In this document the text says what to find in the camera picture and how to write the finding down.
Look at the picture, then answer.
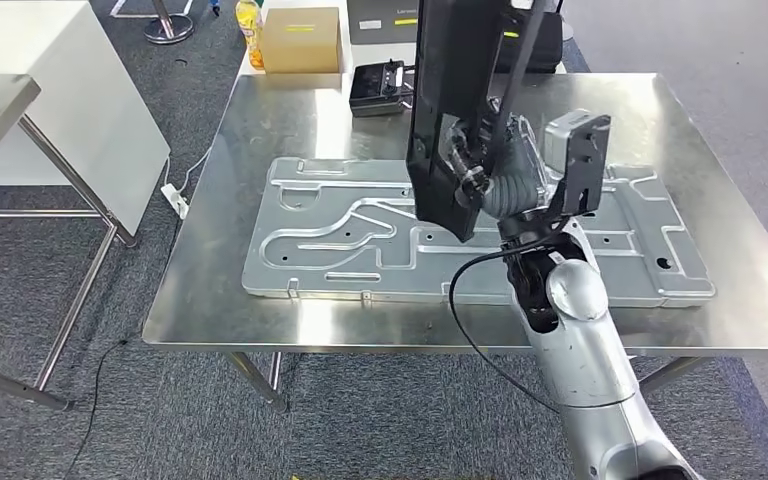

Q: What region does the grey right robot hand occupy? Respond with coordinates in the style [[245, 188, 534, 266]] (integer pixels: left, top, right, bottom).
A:
[[445, 113, 552, 208]]

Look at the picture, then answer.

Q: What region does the black plastic frame part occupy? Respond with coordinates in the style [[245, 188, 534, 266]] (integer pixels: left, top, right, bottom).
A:
[[405, 0, 551, 244]]

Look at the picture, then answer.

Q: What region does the steel workbench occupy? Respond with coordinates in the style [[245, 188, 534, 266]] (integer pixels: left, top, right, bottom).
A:
[[142, 71, 768, 415]]

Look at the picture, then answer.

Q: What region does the black device case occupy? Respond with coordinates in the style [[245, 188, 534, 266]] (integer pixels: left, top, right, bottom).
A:
[[348, 59, 418, 119]]

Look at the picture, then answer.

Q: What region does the grey carton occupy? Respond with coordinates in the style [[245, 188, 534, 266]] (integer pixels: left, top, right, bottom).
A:
[[346, 0, 425, 48]]

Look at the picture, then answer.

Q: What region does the stamped metal panel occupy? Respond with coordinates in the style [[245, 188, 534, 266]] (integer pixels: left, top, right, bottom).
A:
[[241, 156, 718, 309]]

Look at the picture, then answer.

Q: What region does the brown cardboard box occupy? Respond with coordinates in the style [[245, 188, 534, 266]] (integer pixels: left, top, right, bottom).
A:
[[259, 6, 344, 75]]

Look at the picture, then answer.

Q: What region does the yellow liquid bottle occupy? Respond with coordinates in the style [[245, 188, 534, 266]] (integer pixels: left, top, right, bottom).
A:
[[235, 0, 267, 72]]

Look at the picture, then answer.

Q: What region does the white power strip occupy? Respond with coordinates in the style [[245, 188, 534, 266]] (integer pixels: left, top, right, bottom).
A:
[[159, 183, 191, 221]]

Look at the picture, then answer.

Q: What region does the chrome stanchion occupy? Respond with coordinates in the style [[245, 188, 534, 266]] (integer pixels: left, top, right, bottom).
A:
[[142, 0, 195, 46]]

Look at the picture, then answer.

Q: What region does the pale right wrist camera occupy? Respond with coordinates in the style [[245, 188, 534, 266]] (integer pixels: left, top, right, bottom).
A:
[[544, 109, 591, 175]]

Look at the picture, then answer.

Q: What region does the black camera bracket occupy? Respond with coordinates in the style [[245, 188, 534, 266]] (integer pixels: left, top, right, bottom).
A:
[[523, 112, 613, 223]]

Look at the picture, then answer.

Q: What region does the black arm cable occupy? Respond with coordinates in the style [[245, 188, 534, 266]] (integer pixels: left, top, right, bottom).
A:
[[448, 228, 581, 415]]

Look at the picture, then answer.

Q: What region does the white power cable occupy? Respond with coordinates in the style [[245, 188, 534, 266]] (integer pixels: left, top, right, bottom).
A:
[[161, 142, 216, 200]]

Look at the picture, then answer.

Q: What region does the black floor cable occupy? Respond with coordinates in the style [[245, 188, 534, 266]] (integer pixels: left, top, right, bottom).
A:
[[59, 337, 130, 480]]

